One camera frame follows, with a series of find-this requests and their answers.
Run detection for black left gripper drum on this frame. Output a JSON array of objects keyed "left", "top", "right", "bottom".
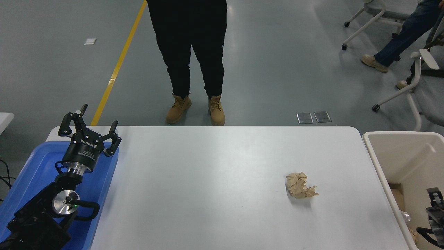
[{"left": 62, "top": 128, "right": 105, "bottom": 172}]

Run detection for tan paper ball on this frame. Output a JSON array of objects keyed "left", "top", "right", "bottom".
[{"left": 285, "top": 172, "right": 319, "bottom": 199}]

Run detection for blue plastic tray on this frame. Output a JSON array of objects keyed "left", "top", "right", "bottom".
[{"left": 0, "top": 141, "right": 119, "bottom": 250}]

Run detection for small white side table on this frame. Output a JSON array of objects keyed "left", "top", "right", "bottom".
[{"left": 0, "top": 112, "right": 15, "bottom": 134}]

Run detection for standing person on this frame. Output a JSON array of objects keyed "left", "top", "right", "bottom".
[{"left": 146, "top": 0, "right": 228, "bottom": 126}]

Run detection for large pale plastic bin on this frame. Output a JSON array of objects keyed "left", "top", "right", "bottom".
[{"left": 362, "top": 131, "right": 444, "bottom": 250}]

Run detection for white office chair with castors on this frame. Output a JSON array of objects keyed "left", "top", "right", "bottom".
[{"left": 342, "top": 0, "right": 417, "bottom": 51}]

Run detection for white office chair with armrest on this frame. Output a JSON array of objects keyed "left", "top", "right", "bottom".
[{"left": 372, "top": 49, "right": 444, "bottom": 132}]

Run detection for seated person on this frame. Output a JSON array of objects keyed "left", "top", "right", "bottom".
[{"left": 361, "top": 0, "right": 444, "bottom": 90}]

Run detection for black floor cables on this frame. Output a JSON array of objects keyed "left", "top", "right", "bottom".
[{"left": 0, "top": 158, "right": 16, "bottom": 202}]

